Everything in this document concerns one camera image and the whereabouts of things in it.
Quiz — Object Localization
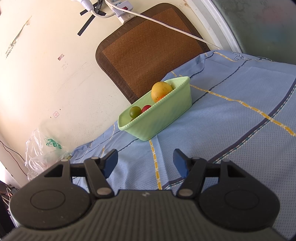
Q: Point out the clear plastic bag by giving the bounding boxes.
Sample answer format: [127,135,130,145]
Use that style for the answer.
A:
[25,128,72,181]

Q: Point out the large yellow citrus fruit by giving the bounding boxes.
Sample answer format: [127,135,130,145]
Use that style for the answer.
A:
[151,82,173,103]

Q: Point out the white power cable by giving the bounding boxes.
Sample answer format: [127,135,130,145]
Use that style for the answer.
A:
[104,0,223,50]

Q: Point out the red tomato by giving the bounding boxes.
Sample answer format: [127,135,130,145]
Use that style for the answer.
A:
[142,105,151,113]

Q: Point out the white wall power strip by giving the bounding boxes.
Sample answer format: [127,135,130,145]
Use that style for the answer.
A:
[75,0,134,24]

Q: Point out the white framed glass door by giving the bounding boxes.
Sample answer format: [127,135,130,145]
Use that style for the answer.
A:
[186,0,295,64]

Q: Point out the cluttered side table items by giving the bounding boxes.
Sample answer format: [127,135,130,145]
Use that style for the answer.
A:
[1,181,16,238]

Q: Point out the brown woven chair mat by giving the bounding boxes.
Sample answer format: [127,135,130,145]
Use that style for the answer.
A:
[95,3,209,103]

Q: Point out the light green plastic basket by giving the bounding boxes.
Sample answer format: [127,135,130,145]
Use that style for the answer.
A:
[117,76,192,141]

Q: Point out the blue striped table cloth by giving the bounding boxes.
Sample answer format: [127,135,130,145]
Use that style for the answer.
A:
[71,51,295,239]

